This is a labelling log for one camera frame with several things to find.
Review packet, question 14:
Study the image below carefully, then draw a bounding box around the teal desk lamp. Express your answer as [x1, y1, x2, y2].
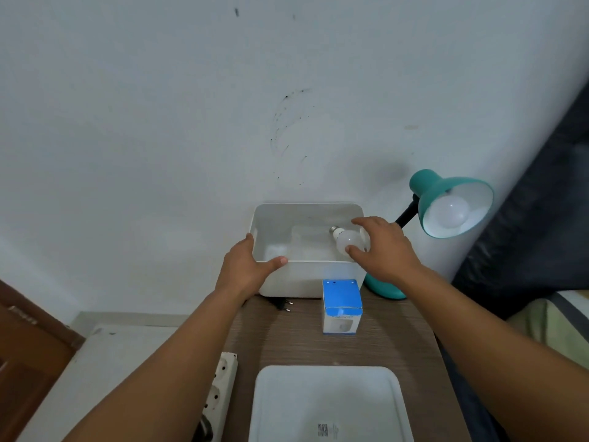
[363, 169, 495, 301]

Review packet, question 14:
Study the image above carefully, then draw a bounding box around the person's right hand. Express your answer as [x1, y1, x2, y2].
[345, 215, 425, 287]

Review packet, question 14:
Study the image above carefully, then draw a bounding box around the brown wooden door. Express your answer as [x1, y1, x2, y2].
[0, 279, 86, 442]

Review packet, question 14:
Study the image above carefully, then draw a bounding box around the person's right forearm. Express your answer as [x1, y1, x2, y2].
[398, 266, 589, 442]

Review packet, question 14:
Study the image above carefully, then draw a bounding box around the white plastic storage box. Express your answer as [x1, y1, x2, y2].
[248, 203, 369, 299]

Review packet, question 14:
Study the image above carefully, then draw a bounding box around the white light bulb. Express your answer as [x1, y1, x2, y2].
[434, 195, 471, 230]
[329, 226, 368, 256]

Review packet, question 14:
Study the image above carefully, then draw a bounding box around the white storage box lid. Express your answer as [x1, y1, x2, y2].
[248, 365, 415, 442]

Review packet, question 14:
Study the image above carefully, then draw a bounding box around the white power strip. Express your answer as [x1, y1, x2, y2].
[198, 352, 239, 442]

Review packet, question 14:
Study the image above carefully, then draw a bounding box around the grey upholstered headboard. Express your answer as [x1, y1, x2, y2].
[450, 82, 589, 320]

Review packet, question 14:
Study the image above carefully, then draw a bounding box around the blue and white bulb box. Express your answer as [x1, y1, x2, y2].
[321, 278, 364, 336]

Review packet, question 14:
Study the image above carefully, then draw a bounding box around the person's left forearm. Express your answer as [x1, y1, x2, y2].
[62, 289, 249, 442]

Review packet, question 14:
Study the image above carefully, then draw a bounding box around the striped bedding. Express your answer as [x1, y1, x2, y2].
[506, 289, 589, 369]

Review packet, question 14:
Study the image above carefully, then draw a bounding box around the person's left hand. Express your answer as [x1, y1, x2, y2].
[214, 232, 290, 305]

